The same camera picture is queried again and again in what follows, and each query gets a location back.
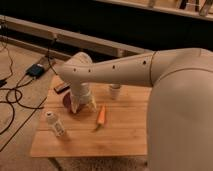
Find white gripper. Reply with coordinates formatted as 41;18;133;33
70;83;97;114

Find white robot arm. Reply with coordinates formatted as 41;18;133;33
58;48;213;171

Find purple ceramic bowl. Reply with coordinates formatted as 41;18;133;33
63;92;73;113

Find black rectangular case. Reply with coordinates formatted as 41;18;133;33
54;83;69;94

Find white plastic bottle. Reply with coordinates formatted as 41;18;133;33
45;111;65;137

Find white cup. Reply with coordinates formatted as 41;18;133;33
109;84;121;100

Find wooden table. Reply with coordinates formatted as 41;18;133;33
30;76;151;157

